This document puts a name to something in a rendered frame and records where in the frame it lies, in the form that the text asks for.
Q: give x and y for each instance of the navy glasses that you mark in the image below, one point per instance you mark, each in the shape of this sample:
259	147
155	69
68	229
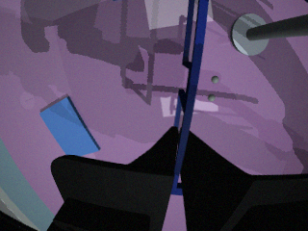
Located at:
193	51

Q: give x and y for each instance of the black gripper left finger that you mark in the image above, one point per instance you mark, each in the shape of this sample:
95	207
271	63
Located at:
142	186

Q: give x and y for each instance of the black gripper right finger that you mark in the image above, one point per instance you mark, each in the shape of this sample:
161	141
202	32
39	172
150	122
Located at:
217	194

